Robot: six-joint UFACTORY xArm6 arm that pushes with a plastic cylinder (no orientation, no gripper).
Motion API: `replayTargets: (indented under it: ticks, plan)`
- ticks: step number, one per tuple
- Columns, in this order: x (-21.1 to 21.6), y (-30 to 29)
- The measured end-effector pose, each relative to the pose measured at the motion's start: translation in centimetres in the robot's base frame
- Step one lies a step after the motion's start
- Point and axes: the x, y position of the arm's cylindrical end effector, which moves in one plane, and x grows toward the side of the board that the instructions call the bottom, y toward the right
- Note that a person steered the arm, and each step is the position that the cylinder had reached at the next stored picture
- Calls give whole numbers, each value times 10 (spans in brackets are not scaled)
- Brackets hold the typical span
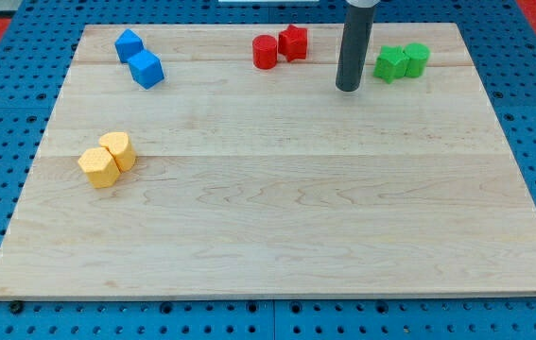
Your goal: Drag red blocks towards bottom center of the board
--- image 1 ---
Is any wooden board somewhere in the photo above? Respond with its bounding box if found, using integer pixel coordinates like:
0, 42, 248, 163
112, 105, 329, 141
0, 23, 536, 301

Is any green cylinder block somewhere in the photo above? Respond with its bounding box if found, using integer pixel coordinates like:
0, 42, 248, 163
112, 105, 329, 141
404, 42, 431, 78

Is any red star block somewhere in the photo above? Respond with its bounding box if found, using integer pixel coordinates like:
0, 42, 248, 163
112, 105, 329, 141
278, 25, 308, 62

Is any blue triangular block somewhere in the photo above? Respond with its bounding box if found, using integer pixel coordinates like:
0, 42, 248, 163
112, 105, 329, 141
114, 28, 144, 63

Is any yellow hexagon block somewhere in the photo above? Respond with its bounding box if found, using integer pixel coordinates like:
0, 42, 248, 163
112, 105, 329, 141
78, 147, 120, 189

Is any red cylinder block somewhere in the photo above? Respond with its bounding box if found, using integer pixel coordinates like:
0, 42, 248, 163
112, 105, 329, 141
252, 35, 278, 70

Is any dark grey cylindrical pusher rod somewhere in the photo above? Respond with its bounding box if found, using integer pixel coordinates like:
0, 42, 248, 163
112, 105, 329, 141
336, 4, 376, 92

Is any blue cube block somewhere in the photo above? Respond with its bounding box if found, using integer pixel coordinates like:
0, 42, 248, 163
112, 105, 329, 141
127, 49, 164, 90

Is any yellow heart block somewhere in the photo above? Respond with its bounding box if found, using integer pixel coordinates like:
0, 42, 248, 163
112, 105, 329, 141
98, 131, 137, 172

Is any silver rod mount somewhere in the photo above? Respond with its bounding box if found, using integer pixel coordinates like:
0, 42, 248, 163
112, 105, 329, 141
346, 0, 380, 9

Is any green star block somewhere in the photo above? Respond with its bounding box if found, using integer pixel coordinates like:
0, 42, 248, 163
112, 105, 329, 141
373, 46, 409, 83

